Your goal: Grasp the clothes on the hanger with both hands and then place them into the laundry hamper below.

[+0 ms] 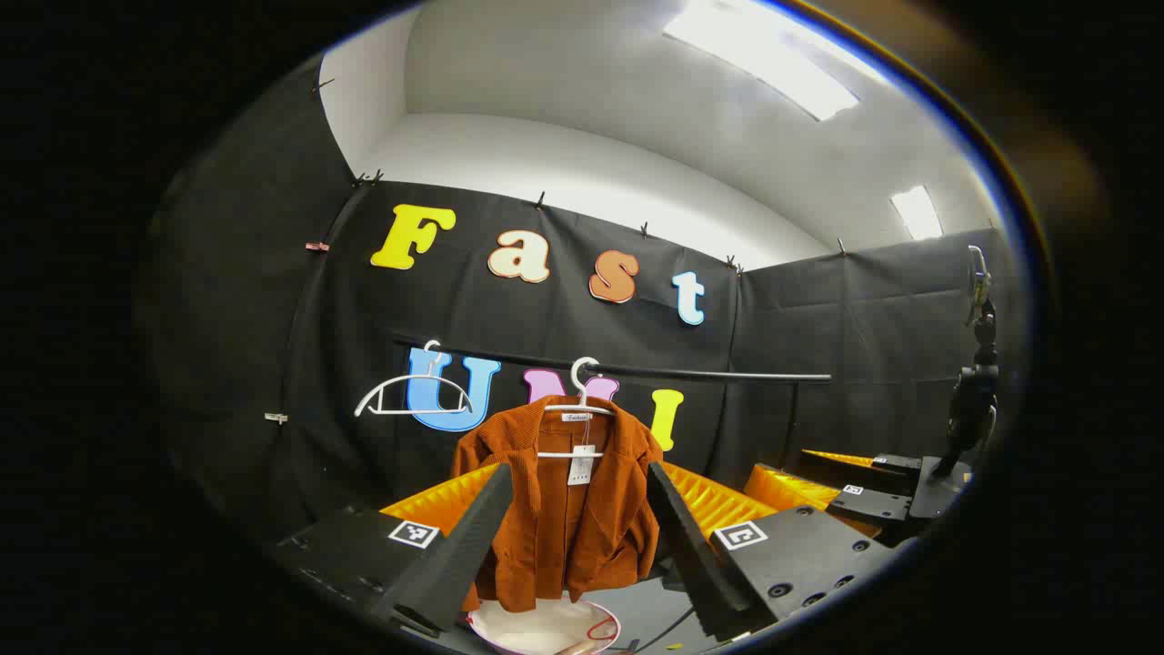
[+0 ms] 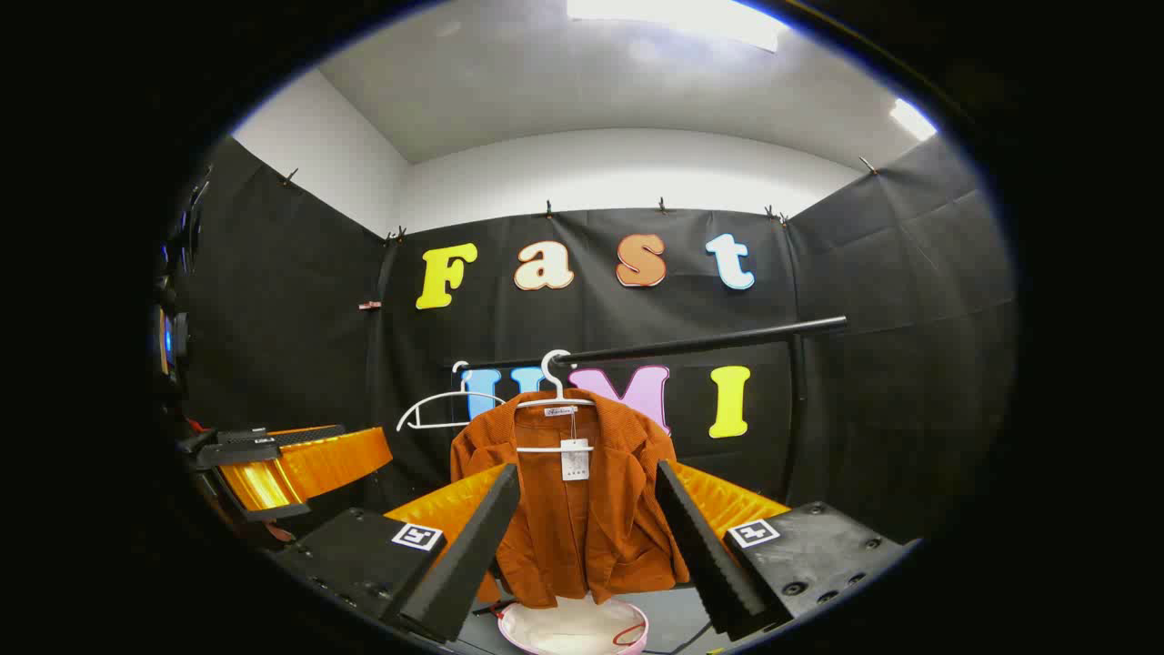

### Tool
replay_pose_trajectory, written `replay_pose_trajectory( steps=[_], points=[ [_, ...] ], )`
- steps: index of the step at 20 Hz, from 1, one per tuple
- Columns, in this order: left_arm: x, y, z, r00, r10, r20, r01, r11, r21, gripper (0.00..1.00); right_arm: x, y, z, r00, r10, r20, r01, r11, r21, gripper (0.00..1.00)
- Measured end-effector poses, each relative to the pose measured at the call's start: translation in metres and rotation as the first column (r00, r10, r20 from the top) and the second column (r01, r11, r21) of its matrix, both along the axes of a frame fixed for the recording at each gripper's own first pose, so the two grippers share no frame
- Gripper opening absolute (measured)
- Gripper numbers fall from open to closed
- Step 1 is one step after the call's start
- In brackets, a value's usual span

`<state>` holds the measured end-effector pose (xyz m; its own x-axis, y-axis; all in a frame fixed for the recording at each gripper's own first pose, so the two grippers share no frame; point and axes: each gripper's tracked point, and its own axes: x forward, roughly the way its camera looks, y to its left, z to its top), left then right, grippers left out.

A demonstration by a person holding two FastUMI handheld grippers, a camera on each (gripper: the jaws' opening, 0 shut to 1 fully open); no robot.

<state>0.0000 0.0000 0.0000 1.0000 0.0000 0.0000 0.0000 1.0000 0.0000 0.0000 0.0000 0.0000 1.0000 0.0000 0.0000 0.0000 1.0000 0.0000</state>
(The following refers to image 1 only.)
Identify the small ceiling light panel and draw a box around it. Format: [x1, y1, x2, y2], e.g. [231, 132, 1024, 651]
[889, 186, 944, 242]

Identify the orange corduroy jacket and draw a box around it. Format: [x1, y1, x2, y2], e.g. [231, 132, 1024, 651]
[450, 396, 665, 612]

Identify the black backdrop cloth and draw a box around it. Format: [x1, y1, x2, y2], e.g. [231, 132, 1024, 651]
[136, 55, 1019, 569]

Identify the large ceiling light panel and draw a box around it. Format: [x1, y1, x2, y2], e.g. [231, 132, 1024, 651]
[664, 0, 860, 122]

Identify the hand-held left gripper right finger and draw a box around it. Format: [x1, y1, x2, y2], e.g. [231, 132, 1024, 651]
[646, 460, 901, 642]

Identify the black clothes rail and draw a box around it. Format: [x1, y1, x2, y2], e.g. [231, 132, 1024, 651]
[391, 332, 833, 469]

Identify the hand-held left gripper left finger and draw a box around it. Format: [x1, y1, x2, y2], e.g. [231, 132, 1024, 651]
[268, 462, 516, 638]

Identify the black floor cable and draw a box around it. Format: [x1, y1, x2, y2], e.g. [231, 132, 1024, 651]
[637, 605, 697, 652]

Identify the white clothes hanger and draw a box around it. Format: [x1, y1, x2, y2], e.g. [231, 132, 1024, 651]
[355, 341, 478, 419]
[537, 357, 619, 460]

